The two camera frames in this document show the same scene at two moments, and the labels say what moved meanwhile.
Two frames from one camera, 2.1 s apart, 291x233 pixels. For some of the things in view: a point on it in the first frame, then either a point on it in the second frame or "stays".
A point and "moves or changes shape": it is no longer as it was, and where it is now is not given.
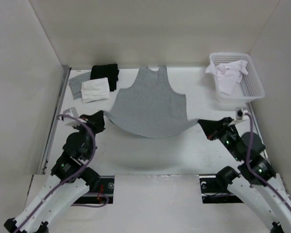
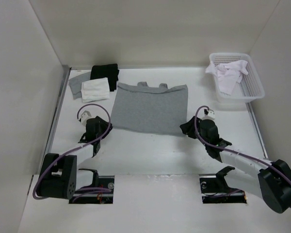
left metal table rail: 66,72 stays
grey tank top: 151,108 moves or changes shape
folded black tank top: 109,71 stays
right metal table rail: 264,150 stays
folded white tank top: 95,90 stays
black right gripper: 213,128 → 187,128
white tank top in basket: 228,74 stays
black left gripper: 96,120 → 103,124
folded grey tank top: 75,84 stays
